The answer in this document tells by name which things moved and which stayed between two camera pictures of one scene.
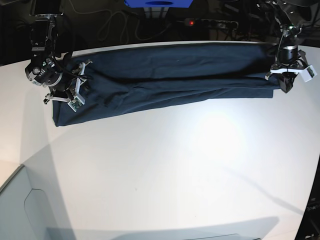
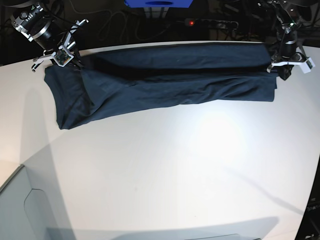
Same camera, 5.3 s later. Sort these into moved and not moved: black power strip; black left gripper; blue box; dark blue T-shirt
Moved: black left gripper
Not moved: black power strip; blue box; dark blue T-shirt
